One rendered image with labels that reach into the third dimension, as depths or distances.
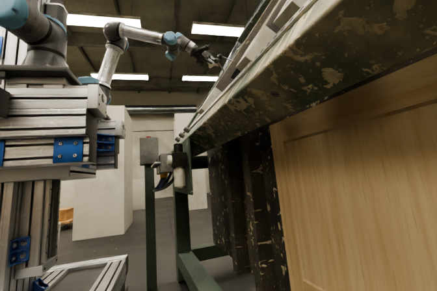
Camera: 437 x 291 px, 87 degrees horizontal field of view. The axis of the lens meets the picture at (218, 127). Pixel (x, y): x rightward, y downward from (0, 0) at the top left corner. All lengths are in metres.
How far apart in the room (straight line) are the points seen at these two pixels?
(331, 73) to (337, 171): 0.32
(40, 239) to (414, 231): 1.17
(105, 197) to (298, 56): 3.29
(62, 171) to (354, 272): 0.96
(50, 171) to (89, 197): 2.50
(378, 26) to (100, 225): 3.45
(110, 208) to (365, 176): 3.20
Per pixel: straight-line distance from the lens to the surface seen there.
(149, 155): 1.59
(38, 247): 1.20
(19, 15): 0.98
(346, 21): 0.32
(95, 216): 3.53
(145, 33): 1.59
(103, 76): 1.67
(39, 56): 1.04
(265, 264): 0.99
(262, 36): 0.66
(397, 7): 0.31
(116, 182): 3.46
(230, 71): 1.10
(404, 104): 0.53
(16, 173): 1.10
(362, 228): 0.62
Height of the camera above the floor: 0.64
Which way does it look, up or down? 12 degrees up
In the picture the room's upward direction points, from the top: 5 degrees counter-clockwise
